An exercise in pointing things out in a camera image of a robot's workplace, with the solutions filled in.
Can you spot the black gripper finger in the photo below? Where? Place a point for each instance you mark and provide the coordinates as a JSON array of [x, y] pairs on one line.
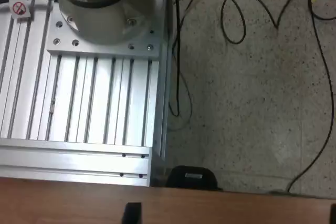
[[132, 214], [333, 214]]

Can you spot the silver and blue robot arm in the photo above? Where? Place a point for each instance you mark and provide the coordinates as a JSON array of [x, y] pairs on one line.
[[99, 11]]

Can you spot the black floor box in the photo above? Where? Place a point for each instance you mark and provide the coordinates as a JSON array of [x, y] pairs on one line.
[[183, 179]]

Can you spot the aluminium extrusion robot stand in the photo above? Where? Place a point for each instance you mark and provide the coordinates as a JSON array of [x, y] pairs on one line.
[[78, 98]]

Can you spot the white warning label tag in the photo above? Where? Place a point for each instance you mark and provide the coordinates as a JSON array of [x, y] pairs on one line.
[[19, 9]]

